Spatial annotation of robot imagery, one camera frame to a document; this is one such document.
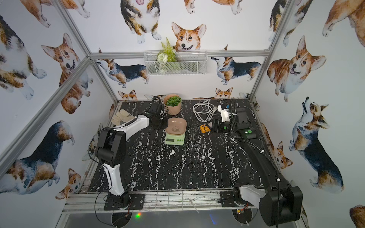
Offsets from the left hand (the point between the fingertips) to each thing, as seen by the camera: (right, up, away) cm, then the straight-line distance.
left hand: (170, 122), depth 97 cm
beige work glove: (-40, +4, +13) cm, 42 cm away
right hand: (+24, +2, -21) cm, 32 cm away
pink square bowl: (+4, -3, +2) cm, 5 cm away
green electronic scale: (+3, -11, -2) cm, 12 cm away
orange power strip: (+24, -5, +5) cm, 25 cm away
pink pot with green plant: (+1, +14, +4) cm, 15 cm away
